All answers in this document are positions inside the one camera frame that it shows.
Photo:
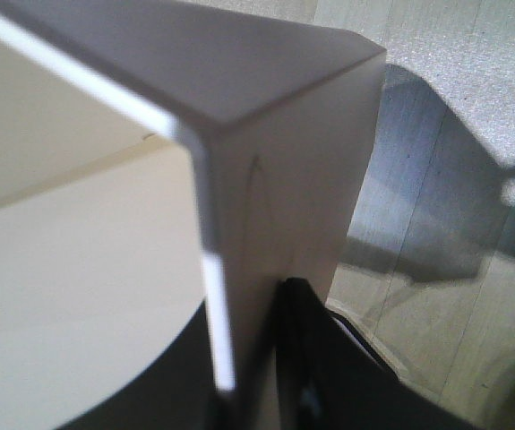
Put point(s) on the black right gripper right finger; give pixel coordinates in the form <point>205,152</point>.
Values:
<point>326,382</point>

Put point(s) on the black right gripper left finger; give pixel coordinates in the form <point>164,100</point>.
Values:
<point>176,391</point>

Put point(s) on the white paper trash bin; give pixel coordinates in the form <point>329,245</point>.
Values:
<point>156,156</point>

